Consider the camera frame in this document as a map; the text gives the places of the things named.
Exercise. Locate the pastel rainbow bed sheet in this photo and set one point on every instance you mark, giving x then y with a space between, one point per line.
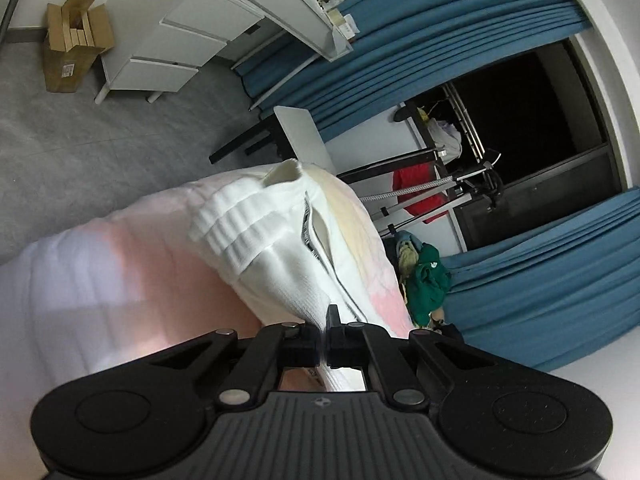
100 270

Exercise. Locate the white dressing table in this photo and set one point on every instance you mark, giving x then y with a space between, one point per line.
165 40

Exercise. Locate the red garment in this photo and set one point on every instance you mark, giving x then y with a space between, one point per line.
422 200

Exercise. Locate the dark framed window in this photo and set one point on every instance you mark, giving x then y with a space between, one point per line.
525 110

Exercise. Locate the yellow-green cloth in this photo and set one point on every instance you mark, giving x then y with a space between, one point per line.
407 255

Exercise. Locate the white knit jacket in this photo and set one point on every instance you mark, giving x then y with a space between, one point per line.
280 260

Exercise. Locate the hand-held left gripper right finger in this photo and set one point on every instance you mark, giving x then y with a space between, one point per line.
342 347

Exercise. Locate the white box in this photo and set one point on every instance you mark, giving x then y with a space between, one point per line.
344 24

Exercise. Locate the metal drying rail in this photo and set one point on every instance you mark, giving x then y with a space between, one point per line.
467 120

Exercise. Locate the green garment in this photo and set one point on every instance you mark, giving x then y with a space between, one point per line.
427 280

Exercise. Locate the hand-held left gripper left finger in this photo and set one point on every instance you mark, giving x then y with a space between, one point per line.
302 347

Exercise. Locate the blue curtain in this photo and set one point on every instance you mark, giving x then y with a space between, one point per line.
410 25
540 280

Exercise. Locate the white standing panel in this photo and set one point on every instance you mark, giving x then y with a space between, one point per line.
305 137

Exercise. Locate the cardboard box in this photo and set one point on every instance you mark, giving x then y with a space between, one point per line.
65 65

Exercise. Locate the metal clothes rack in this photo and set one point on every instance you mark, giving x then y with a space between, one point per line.
440 187

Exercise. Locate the white hanging garment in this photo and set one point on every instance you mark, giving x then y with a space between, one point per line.
447 137

